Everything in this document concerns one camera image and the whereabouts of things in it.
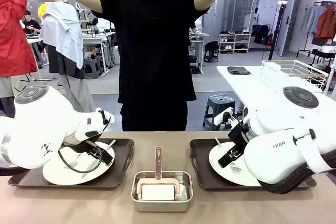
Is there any person in black t-shirt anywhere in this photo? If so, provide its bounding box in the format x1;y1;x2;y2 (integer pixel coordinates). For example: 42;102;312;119
90;0;211;132

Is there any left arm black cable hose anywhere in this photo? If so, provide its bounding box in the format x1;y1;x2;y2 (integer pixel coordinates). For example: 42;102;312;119
0;165;27;177

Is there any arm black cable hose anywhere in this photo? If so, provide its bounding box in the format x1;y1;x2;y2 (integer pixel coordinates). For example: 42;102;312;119
258;150;336;195
0;165;27;177

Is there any yellow cap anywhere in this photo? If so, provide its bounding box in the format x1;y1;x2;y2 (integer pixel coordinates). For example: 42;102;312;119
38;3;50;20

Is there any figure in light blue shirt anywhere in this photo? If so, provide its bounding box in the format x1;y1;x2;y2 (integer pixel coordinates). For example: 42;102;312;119
38;0;97;113

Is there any pink handled lint roller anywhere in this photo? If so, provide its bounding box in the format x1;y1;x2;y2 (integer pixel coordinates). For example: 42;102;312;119
136;146;181;201

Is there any silver table knife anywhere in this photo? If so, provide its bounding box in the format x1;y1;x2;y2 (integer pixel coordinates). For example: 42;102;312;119
80;139;117;179

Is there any person in red jacket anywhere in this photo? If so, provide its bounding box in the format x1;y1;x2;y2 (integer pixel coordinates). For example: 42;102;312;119
0;0;39;119

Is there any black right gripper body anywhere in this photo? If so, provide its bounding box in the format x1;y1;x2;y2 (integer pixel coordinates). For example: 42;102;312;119
227;122;250;154

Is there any wooden shoe rack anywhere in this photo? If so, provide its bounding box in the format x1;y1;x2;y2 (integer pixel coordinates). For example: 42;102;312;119
218;31;251;54

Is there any small black step stool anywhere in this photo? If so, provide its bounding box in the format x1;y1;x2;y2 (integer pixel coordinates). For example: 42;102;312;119
203;40;220;63

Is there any black clothes rack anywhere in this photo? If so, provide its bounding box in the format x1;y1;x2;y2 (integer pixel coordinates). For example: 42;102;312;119
296;1;336;58

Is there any folded grey cloth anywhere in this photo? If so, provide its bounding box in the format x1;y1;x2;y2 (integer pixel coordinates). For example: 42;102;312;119
227;66;251;76

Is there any white side table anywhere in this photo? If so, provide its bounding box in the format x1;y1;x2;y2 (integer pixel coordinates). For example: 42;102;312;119
216;65;336;120

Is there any white round plate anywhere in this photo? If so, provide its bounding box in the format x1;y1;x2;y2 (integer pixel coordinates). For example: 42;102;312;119
208;141;263;187
42;141;116;186

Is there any rectangular steel tin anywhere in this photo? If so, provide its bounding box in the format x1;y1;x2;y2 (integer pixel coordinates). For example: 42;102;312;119
131;170;194;213

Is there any seated person in black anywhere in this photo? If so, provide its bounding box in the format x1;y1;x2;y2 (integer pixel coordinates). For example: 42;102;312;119
22;10;43;35

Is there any grey plastic stool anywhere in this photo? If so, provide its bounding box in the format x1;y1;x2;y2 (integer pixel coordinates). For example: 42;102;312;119
202;94;236;132

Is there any white wire dish rack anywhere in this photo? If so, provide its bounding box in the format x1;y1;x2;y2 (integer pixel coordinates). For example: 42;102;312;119
259;60;329;90

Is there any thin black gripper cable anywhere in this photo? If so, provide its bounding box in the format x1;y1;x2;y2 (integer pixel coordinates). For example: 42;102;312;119
57;144;103;174

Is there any black bag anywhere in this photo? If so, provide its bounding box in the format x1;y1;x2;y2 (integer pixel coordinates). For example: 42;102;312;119
251;24;271;46

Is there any orange jacket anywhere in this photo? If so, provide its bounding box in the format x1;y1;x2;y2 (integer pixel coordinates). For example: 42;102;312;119
314;6;336;40

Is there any black camera tripod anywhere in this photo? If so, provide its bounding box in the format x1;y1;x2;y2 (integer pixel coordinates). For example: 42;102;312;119
267;1;288;61

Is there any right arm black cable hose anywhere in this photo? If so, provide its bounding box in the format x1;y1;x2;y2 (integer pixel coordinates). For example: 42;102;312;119
258;150;336;195

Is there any white dish in rack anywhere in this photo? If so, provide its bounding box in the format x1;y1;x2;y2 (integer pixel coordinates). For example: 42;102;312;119
265;61;284;73

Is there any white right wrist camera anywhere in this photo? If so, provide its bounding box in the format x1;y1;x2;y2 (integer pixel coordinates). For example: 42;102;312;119
214;106;234;126

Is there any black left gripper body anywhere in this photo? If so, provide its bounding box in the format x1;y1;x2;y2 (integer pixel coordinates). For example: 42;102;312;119
61;139;102;154

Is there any grey blue hanging shirt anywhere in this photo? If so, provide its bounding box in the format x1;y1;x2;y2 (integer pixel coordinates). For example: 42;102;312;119
301;5;326;34

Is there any dark brown serving tray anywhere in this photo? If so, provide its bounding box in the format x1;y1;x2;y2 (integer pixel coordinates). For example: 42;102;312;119
189;137;317;191
7;137;135;190

